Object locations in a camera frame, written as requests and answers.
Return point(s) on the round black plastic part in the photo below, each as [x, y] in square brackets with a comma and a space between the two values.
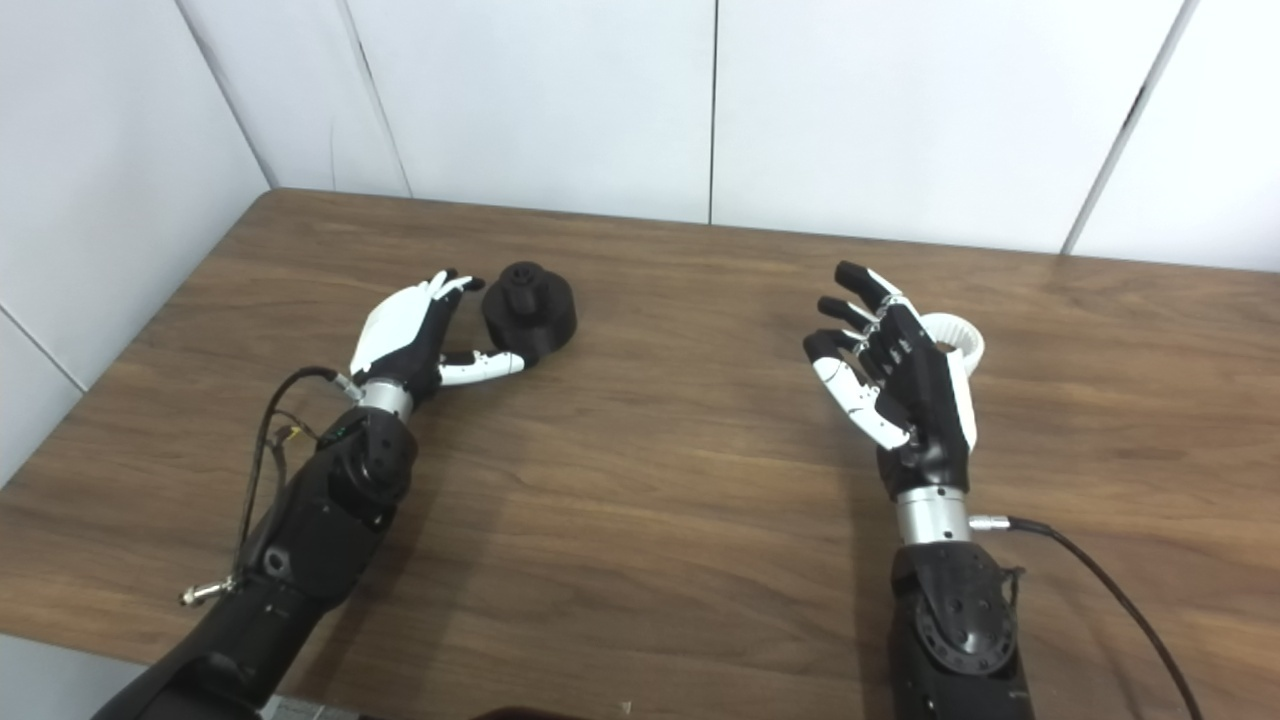
[545, 315]

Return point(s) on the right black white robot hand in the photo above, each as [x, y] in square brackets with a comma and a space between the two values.
[925, 410]

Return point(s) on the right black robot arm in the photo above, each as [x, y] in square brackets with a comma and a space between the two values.
[955, 620]

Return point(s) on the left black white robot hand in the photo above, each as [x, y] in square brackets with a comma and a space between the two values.
[410, 335]

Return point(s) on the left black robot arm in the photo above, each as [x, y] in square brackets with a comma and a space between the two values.
[310, 530]

